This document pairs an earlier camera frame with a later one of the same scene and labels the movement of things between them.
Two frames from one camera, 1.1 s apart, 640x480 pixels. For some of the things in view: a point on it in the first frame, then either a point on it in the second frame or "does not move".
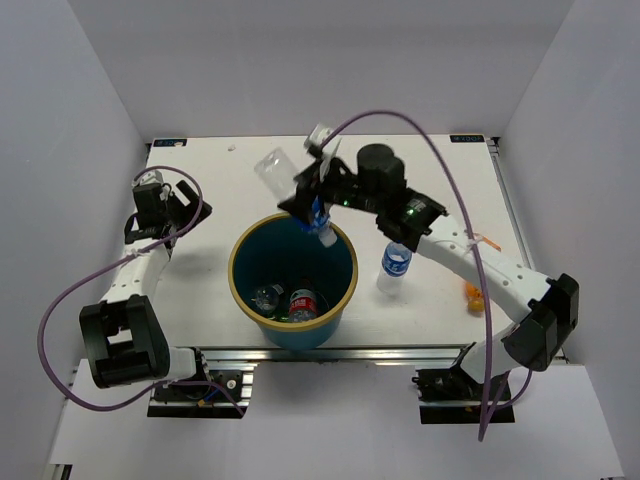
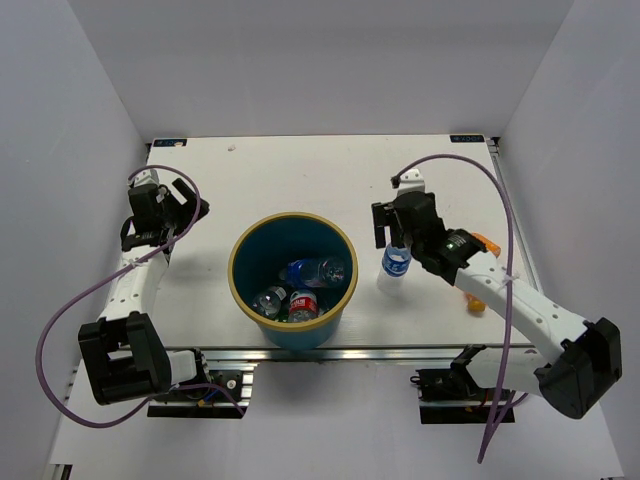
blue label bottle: x=395 y=264 does not move
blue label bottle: x=280 y=176 to x=320 y=272
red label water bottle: x=303 y=306 does not move
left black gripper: x=186 y=191 does not move
